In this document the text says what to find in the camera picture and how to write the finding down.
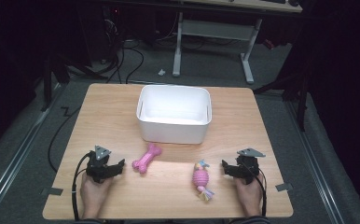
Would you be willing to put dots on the small red object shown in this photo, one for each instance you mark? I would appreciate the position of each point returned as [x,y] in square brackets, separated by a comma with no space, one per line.
[269,44]

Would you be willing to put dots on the pink bone toy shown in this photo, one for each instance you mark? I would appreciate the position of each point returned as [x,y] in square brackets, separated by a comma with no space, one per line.
[147,158]

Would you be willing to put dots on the wooden desk with white frame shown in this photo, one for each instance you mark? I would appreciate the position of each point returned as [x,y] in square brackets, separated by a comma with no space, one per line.
[215,29]

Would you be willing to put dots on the metal floor rail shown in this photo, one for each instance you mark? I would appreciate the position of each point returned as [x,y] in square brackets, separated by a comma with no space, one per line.
[315,161]
[19,149]

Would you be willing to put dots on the white plastic bin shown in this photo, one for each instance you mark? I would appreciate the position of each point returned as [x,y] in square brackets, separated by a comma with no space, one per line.
[173,104]

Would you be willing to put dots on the crumpled white paper scrap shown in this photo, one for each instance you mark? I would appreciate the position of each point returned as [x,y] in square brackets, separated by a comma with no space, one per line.
[161,72]

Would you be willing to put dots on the person's right hand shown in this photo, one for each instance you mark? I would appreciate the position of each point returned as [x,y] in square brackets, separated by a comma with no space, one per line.
[249,193]

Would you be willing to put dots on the dark equipment box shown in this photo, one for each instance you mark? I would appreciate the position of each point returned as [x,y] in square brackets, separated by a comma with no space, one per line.
[111,31]

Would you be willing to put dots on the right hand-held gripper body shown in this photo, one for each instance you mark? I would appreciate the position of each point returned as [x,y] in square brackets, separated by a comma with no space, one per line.
[248,169]

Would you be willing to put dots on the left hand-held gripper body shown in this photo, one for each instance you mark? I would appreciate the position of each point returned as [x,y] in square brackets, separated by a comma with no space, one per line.
[98,168]

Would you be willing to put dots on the black computer mouse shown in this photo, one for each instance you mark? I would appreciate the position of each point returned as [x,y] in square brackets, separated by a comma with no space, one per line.
[293,2]

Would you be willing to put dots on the black keyboard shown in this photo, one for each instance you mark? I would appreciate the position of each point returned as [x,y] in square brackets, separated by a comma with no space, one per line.
[273,1]

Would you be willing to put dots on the black metal stand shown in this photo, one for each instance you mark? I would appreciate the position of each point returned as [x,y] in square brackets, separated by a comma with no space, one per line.
[47,84]
[302,102]

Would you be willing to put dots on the person's left hand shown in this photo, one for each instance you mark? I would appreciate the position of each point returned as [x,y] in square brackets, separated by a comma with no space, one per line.
[92,193]

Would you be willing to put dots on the gray tape piece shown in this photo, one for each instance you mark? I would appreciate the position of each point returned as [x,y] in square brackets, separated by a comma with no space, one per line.
[283,187]
[52,191]

